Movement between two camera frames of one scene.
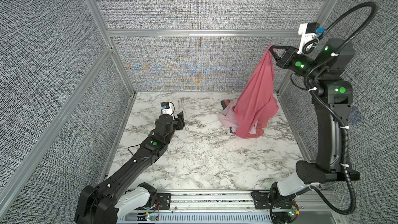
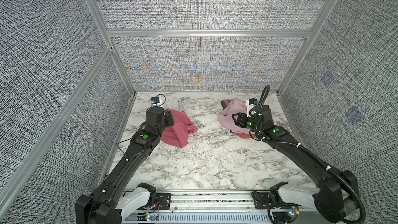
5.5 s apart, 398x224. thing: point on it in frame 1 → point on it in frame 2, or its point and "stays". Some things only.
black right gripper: [290, 55] → [241, 118]
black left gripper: [180, 121] → [168, 115]
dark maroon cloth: [224, 103] stays
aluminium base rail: [235, 207] stays
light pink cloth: [228, 118] stays
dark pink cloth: [257, 105] → [177, 134]
